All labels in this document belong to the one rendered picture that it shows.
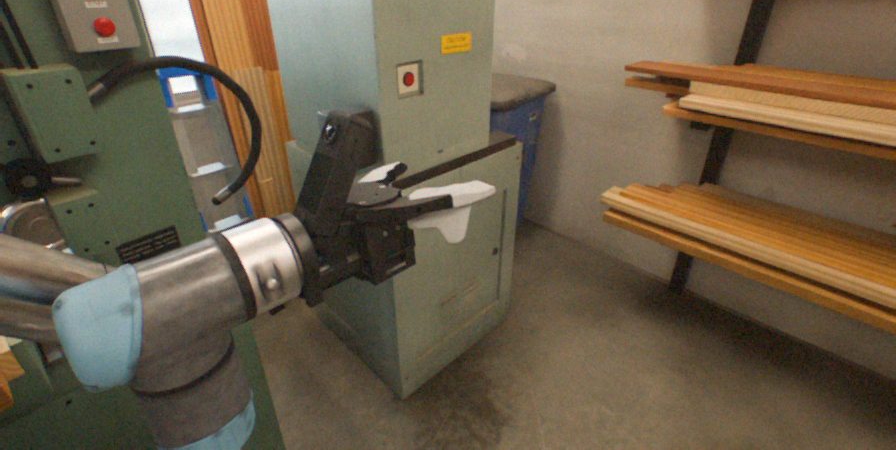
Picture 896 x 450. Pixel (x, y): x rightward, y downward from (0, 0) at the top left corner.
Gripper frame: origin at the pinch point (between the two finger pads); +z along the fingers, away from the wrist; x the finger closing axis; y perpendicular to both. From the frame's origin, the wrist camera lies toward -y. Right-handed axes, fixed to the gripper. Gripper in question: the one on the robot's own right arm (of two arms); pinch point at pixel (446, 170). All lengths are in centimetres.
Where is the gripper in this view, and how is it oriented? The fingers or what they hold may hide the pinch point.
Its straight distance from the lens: 49.8
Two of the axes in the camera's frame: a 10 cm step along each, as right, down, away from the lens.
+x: 6.9, 2.0, -7.0
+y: 0.9, 9.3, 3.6
